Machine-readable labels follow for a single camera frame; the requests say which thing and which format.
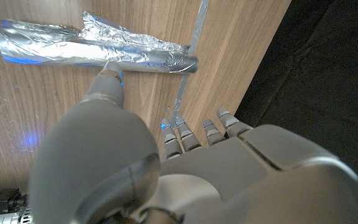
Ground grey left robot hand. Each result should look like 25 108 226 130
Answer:
28 60 358 224

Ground aluminum foil roll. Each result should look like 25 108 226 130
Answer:
0 11 200 75

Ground grey tape rectangle outline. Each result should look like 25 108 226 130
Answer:
170 0 211 121

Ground black curtain backdrop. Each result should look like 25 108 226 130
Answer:
234 0 358 200

